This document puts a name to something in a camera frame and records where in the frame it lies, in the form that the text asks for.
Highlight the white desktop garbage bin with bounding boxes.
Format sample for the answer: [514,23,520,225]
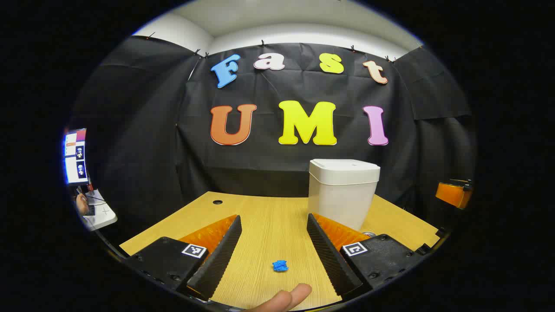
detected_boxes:
[308,159,381,231]

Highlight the black backdrop cloth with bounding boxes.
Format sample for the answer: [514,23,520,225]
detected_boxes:
[69,36,477,237]

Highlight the computer monitor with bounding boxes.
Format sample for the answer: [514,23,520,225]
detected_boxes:
[64,128,89,186]

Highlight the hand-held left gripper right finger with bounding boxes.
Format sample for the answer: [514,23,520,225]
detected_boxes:
[307,212,428,302]

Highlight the white side table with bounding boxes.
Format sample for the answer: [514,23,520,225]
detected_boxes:
[80,189,118,231]

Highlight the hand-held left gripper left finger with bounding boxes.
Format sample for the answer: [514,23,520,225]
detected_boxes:
[124,214,242,302]

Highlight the wooden desktop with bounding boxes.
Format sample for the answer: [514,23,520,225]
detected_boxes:
[119,191,441,311]

